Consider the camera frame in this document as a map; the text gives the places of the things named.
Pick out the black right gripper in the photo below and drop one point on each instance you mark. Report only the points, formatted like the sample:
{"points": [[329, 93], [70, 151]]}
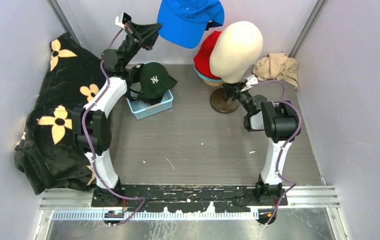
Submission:
{"points": [[233, 89]]}

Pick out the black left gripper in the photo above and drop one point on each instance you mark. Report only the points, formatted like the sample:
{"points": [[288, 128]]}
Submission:
{"points": [[146, 34]]}

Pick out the wooden hat stand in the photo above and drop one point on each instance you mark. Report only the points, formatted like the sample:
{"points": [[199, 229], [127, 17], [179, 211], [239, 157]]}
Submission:
{"points": [[215, 83]]}

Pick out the cyan bucket hat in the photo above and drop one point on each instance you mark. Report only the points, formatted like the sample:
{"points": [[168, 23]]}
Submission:
{"points": [[205, 78]]}

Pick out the blue bucket hat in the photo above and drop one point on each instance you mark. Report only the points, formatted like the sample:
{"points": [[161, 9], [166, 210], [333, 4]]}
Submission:
{"points": [[184, 22]]}

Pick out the beige mannequin head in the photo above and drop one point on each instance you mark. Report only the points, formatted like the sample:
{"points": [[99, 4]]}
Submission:
{"points": [[238, 47]]}

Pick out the bright red bucket hat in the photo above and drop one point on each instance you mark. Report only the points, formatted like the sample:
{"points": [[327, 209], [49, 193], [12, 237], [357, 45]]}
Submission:
{"points": [[202, 58]]}

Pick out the dark green bucket hat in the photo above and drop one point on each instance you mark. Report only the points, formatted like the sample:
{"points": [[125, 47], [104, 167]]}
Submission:
{"points": [[154, 80]]}

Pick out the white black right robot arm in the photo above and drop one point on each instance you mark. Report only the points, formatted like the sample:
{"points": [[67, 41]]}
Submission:
{"points": [[281, 123]]}

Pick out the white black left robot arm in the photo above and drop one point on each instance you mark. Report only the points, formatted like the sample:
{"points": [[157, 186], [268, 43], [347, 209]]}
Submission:
{"points": [[91, 128]]}

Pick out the black cap in basket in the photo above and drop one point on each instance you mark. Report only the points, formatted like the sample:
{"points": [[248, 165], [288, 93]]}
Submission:
{"points": [[134, 86]]}

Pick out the beige crumpled cloth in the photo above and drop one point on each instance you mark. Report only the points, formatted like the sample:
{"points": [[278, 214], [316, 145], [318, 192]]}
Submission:
{"points": [[277, 66]]}

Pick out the light blue plastic basket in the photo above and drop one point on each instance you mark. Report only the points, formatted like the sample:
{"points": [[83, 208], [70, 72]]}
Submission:
{"points": [[141, 110]]}

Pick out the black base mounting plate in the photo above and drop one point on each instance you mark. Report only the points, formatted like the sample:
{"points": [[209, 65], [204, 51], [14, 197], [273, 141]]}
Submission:
{"points": [[188, 198]]}

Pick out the black floral blanket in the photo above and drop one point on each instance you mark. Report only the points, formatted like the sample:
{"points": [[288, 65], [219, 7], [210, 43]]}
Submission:
{"points": [[46, 153]]}

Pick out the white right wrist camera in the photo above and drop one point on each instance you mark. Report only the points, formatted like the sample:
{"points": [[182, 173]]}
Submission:
{"points": [[251, 81]]}

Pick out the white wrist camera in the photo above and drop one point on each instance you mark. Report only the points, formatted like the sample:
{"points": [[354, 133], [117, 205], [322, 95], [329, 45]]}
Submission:
{"points": [[251, 81], [122, 19]]}

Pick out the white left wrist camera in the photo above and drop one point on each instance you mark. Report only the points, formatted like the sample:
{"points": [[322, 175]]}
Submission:
{"points": [[122, 19]]}

